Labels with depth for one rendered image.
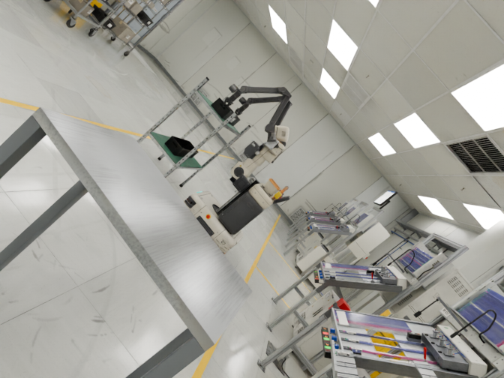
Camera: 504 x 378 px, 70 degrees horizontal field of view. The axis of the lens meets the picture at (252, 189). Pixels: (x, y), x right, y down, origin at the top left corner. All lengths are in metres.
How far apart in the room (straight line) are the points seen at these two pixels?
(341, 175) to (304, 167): 1.10
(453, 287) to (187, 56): 9.97
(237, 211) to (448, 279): 2.03
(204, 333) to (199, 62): 11.14
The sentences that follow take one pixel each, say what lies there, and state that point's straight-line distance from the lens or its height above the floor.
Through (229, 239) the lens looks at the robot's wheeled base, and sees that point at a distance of 3.51.
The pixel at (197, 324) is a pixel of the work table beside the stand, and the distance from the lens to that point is 0.85.
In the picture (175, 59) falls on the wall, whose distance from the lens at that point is 12.02.
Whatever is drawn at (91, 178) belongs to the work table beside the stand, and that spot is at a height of 0.80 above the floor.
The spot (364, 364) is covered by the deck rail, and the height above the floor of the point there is 0.78.
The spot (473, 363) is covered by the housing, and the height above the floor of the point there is 1.24.
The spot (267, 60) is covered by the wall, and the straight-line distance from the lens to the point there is 11.39.
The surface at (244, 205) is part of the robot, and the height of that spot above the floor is 0.58.
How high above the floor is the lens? 1.17
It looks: 7 degrees down
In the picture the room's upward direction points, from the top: 50 degrees clockwise
